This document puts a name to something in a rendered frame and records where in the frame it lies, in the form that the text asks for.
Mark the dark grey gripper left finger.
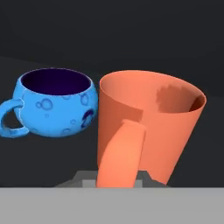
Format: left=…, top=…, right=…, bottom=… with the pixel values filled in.
left=55, top=170, right=100, bottom=189

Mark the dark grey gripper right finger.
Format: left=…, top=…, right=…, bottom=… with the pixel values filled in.
left=134, top=170, right=170, bottom=189

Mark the orange mug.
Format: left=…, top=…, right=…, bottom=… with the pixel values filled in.
left=95, top=69, right=207, bottom=189

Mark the blue spotted mug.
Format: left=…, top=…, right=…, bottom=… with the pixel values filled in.
left=0, top=67, right=99, bottom=139

